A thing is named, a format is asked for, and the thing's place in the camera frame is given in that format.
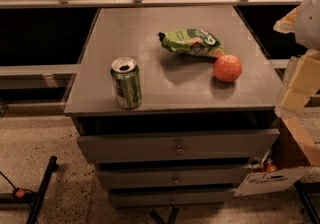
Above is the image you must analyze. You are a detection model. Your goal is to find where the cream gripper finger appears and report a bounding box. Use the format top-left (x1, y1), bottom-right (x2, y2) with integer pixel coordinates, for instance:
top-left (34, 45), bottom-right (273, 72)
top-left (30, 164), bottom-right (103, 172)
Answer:
top-left (275, 49), bottom-right (320, 117)

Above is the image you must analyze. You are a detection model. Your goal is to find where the green soda can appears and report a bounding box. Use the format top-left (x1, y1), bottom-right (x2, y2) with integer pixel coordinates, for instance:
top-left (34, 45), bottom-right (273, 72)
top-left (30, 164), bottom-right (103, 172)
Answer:
top-left (110, 57), bottom-right (141, 109)

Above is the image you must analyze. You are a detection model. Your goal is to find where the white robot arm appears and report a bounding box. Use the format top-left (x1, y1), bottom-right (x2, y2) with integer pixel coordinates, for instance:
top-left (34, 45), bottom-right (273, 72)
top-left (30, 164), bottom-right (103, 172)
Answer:
top-left (273, 0), bottom-right (320, 118)

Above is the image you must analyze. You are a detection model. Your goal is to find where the green rice chip bag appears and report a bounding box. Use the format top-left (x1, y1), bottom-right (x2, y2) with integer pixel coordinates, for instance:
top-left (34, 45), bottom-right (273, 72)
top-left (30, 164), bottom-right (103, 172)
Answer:
top-left (158, 29), bottom-right (225, 58)

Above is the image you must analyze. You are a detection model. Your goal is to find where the cardboard box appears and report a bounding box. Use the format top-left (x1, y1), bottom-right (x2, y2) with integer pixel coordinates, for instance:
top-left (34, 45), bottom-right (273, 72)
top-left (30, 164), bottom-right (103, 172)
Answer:
top-left (272, 117), bottom-right (320, 169)

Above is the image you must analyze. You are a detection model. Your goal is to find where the orange fruit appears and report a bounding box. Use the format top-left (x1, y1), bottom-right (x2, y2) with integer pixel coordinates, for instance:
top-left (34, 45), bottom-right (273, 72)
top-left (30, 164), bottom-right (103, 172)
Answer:
top-left (213, 55), bottom-right (242, 83)

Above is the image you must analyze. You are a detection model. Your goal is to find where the white label sheet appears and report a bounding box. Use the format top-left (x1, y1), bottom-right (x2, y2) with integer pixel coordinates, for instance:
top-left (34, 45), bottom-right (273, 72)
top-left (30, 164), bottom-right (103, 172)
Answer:
top-left (235, 167), bottom-right (310, 197)

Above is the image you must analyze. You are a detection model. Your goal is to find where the grey drawer cabinet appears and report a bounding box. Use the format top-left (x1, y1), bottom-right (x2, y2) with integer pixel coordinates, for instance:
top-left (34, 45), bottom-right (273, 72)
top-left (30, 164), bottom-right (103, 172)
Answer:
top-left (65, 6), bottom-right (281, 208)

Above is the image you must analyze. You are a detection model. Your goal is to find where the black stand leg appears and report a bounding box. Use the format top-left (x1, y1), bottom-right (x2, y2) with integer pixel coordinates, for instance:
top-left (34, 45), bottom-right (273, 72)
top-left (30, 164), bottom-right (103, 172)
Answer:
top-left (26, 156), bottom-right (59, 224)

